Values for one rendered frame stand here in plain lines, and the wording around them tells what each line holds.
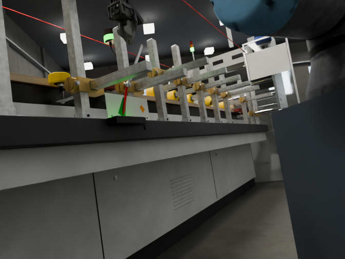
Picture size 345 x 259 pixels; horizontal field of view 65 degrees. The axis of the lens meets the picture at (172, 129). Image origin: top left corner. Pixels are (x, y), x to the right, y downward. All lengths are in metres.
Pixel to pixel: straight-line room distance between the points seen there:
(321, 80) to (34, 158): 0.71
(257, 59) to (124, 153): 2.75
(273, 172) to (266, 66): 1.32
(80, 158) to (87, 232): 0.39
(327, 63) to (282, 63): 2.97
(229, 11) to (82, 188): 0.93
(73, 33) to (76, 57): 0.09
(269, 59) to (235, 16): 3.11
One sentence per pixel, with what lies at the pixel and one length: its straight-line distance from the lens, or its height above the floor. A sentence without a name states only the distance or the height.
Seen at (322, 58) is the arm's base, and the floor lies 0.67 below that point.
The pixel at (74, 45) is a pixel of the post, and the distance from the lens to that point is 1.02.
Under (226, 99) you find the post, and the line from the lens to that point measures 2.26.
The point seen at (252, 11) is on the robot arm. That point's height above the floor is 0.72.
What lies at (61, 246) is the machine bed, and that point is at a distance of 1.15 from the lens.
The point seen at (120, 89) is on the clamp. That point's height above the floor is 0.83.
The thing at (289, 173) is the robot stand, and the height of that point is 0.46.
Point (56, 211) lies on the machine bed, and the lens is 1.12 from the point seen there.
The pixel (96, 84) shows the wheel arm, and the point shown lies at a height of 0.82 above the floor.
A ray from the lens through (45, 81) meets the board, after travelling 1.16.
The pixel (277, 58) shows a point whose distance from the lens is 3.54.
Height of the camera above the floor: 0.55
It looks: 5 degrees up
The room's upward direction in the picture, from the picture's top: 9 degrees counter-clockwise
